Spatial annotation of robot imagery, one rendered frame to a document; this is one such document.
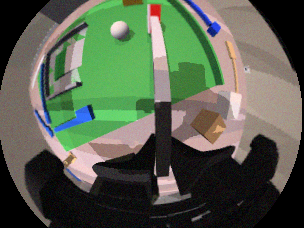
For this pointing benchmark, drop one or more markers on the green flat mat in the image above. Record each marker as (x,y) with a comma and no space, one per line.
(118,73)

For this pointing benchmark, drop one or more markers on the tan cube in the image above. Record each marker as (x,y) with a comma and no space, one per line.
(209,124)

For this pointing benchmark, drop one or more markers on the white golf ball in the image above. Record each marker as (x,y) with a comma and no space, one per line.
(119,30)

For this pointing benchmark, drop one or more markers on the orange rectangular block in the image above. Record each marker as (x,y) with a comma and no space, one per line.
(131,2)

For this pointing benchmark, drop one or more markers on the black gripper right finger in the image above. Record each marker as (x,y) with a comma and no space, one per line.
(188,164)

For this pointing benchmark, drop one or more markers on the white block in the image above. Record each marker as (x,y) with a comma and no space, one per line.
(228,104)

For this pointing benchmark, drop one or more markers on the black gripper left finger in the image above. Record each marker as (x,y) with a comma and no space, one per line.
(138,171)

